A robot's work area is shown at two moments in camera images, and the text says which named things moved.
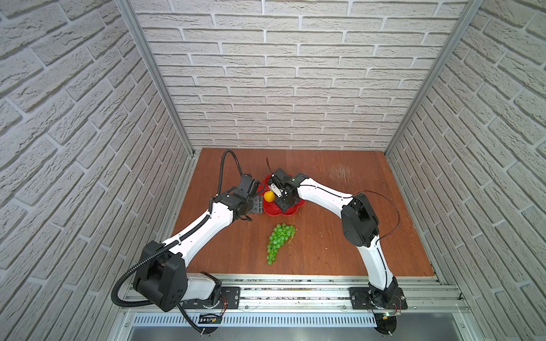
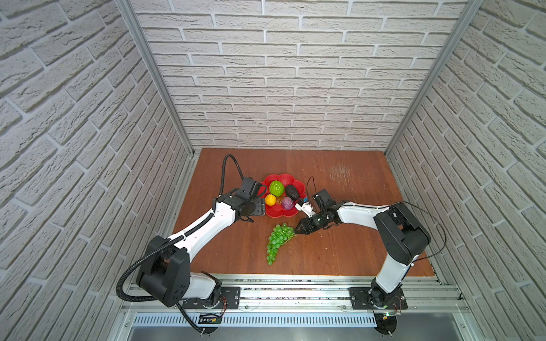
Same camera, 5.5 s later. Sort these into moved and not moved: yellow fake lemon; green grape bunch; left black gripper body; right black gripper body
Moved: right black gripper body
Not moved: left black gripper body; yellow fake lemon; green grape bunch
